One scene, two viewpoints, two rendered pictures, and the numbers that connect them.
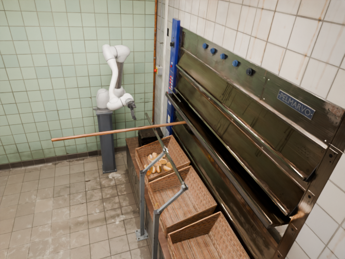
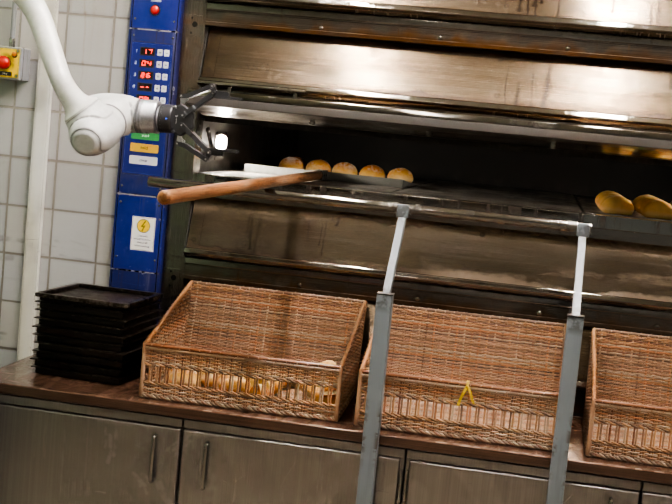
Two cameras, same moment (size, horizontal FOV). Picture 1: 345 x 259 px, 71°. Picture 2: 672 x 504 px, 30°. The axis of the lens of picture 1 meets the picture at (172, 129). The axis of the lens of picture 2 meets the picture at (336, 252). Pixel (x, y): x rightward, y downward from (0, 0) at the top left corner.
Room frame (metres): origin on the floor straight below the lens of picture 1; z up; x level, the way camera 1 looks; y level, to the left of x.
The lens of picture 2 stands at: (0.19, 3.04, 1.35)
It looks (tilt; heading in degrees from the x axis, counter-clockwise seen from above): 6 degrees down; 301
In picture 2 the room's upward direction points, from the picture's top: 6 degrees clockwise
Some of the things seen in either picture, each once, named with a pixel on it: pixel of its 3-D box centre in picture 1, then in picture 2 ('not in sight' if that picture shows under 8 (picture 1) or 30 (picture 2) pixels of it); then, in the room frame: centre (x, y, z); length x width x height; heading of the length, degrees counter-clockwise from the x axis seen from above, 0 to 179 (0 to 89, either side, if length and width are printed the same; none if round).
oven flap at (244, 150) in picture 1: (217, 121); (498, 81); (1.75, -0.36, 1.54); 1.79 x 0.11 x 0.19; 22
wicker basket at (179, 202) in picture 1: (179, 198); (466, 372); (1.64, -0.12, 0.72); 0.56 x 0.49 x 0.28; 23
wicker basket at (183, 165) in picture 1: (160, 160); (258, 346); (2.19, 0.10, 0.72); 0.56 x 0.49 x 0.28; 24
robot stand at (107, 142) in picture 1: (107, 141); not in sight; (2.78, 0.91, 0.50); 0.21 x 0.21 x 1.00; 20
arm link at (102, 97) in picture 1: (103, 97); not in sight; (2.78, 0.90, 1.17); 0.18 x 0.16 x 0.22; 135
